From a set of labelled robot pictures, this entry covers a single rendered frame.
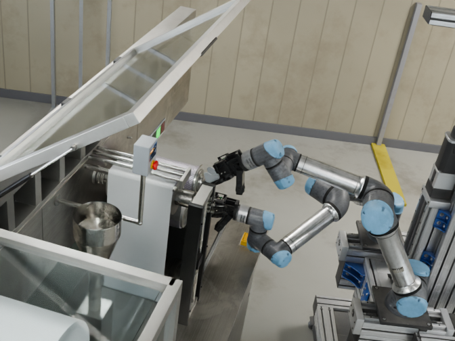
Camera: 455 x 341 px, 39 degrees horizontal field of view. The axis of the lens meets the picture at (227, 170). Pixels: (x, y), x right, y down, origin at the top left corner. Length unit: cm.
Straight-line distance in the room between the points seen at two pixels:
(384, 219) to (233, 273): 69
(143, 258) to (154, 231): 14
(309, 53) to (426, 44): 97
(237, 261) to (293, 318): 119
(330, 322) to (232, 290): 108
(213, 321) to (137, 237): 44
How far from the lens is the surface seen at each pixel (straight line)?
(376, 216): 240
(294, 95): 562
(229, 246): 282
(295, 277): 415
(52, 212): 215
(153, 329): 145
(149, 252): 238
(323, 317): 360
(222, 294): 259
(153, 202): 224
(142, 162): 188
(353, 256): 326
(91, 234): 183
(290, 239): 265
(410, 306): 264
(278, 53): 546
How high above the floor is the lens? 264
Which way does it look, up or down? 31 degrees down
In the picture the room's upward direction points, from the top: 9 degrees clockwise
